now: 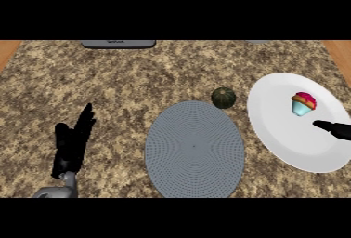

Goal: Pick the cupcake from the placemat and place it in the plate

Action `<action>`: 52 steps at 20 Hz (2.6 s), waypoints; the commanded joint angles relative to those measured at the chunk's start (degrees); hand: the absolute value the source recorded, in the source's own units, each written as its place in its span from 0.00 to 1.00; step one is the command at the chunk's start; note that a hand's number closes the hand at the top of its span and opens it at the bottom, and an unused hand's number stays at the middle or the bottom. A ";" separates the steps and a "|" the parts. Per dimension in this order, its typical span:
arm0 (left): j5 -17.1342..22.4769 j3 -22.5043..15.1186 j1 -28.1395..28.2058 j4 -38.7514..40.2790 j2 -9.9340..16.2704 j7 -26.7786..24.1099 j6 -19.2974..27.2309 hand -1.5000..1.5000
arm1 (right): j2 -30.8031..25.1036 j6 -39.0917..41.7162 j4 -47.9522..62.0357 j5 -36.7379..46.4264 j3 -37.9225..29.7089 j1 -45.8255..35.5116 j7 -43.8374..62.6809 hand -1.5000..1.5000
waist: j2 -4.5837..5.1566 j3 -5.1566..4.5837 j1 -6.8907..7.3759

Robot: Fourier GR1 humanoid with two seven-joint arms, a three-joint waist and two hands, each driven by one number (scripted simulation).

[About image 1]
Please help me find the white oval plate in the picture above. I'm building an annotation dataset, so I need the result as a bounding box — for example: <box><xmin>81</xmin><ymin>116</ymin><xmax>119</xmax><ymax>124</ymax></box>
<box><xmin>246</xmin><ymin>72</ymin><xmax>351</xmax><ymax>174</ymax></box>

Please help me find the dark green round squash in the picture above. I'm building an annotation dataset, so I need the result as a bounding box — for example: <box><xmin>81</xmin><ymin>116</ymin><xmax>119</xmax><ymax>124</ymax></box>
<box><xmin>209</xmin><ymin>86</ymin><xmax>237</xmax><ymax>110</ymax></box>

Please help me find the round grey placemat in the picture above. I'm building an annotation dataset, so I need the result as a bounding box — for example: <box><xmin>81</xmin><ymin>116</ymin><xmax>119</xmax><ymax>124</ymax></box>
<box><xmin>144</xmin><ymin>100</ymin><xmax>246</xmax><ymax>199</ymax></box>

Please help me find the dark grey flat appliance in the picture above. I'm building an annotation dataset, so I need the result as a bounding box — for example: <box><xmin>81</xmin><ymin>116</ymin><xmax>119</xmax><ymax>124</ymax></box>
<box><xmin>81</xmin><ymin>40</ymin><xmax>157</xmax><ymax>49</ymax></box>

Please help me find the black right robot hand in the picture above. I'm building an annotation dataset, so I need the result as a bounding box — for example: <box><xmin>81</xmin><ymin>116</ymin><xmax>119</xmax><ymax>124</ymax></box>
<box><xmin>311</xmin><ymin>120</ymin><xmax>351</xmax><ymax>141</ymax></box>

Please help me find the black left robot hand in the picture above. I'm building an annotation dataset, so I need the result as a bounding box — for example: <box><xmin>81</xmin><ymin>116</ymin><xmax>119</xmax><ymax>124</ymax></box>
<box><xmin>50</xmin><ymin>102</ymin><xmax>97</xmax><ymax>180</ymax></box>

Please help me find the pink cupcake with blue wrapper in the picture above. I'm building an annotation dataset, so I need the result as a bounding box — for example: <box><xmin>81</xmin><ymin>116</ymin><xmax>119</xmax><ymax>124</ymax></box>
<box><xmin>290</xmin><ymin>91</ymin><xmax>318</xmax><ymax>117</ymax></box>

